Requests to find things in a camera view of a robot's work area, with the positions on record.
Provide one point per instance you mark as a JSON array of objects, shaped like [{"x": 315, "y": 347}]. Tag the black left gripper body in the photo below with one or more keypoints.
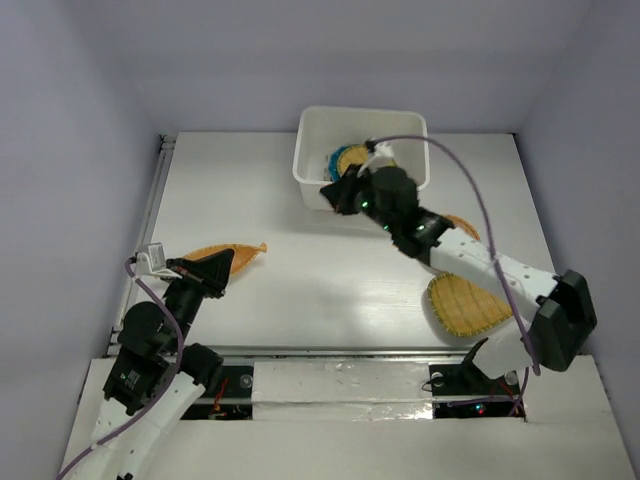
[{"x": 185, "y": 297}]

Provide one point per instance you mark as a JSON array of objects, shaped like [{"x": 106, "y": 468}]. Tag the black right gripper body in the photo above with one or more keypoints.
[{"x": 368, "y": 206}]

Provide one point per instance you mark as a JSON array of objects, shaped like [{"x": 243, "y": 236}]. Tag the blue polka dot ceramic plate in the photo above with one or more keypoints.
[{"x": 333, "y": 161}]

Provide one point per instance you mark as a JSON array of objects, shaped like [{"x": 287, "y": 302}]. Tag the orange fish-shaped woven plate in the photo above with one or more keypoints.
[{"x": 243, "y": 255}]

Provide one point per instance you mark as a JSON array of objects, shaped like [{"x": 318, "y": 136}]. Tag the round green-rimmed bamboo plate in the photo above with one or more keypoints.
[{"x": 357, "y": 154}]

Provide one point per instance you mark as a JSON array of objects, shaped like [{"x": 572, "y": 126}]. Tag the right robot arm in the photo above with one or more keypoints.
[{"x": 554, "y": 312}]

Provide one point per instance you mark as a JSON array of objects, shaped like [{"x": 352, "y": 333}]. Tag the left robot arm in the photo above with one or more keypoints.
[{"x": 156, "y": 377}]

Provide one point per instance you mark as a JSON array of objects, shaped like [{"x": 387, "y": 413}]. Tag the white plastic bin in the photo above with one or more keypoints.
[{"x": 324, "y": 130}]

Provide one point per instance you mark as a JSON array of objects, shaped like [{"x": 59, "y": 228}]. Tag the round orange woven plate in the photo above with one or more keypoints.
[{"x": 463, "y": 225}]

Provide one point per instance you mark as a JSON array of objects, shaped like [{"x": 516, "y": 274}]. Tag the yellow fan-shaped bamboo plate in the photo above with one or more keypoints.
[{"x": 463, "y": 309}]

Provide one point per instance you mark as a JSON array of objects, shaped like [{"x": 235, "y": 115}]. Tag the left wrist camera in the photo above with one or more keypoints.
[{"x": 150, "y": 260}]

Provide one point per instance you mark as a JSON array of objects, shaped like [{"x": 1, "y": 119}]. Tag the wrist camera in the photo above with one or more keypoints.
[
  {"x": 150, "y": 260},
  {"x": 380, "y": 155}
]

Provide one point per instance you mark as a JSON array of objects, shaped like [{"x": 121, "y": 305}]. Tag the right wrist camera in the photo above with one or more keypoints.
[{"x": 380, "y": 155}]

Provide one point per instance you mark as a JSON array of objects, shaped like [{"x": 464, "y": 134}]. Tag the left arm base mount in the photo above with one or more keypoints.
[{"x": 231, "y": 400}]

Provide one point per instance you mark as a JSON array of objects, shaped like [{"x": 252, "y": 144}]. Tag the aluminium side rail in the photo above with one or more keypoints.
[{"x": 129, "y": 297}]

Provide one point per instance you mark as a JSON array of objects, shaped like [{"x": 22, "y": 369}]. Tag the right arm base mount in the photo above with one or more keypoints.
[{"x": 464, "y": 391}]

